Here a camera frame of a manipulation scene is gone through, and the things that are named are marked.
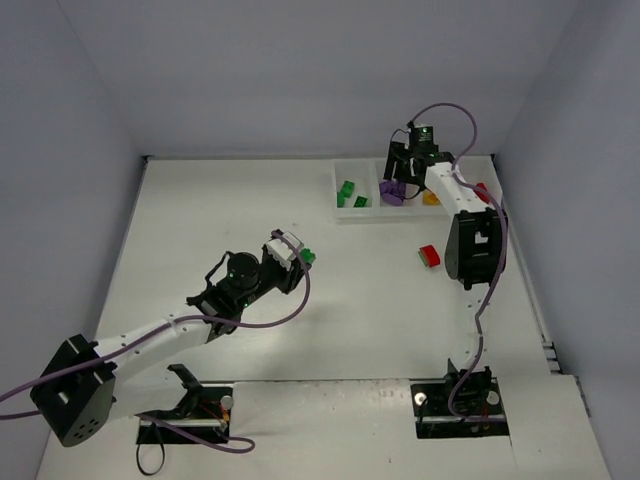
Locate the yellow striped lego brick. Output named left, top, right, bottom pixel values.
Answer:
left=422, top=189, right=441, bottom=206

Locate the purple flower lego brick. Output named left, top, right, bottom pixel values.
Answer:
left=380, top=191, right=404, bottom=207

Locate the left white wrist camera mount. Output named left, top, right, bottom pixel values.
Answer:
left=265, top=231, right=304, bottom=271

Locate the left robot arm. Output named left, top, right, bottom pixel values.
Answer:
left=30, top=231, right=316, bottom=447

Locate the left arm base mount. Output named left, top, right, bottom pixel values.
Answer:
left=148, top=364, right=234, bottom=444

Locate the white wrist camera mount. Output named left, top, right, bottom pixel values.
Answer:
left=265, top=231, right=304, bottom=271
left=406, top=120, right=434, bottom=144

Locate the clear divided sorting tray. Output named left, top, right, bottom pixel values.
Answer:
left=331, top=157, right=504, bottom=224

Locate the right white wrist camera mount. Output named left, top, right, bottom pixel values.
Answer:
left=406, top=120, right=434, bottom=144

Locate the red green lego stack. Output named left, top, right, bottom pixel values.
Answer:
left=418, top=245, right=441, bottom=268

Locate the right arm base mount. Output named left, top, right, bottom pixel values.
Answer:
left=410, top=363, right=510, bottom=440

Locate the purple sloped lego brick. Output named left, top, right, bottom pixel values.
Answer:
left=379, top=180, right=396, bottom=196

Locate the green printed lego brick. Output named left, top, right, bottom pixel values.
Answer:
left=336, top=180, right=356, bottom=208
left=353, top=196, right=369, bottom=208

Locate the red lego brick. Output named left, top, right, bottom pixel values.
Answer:
left=475, top=182, right=492, bottom=205

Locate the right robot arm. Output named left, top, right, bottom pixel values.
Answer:
left=383, top=119, right=508, bottom=379

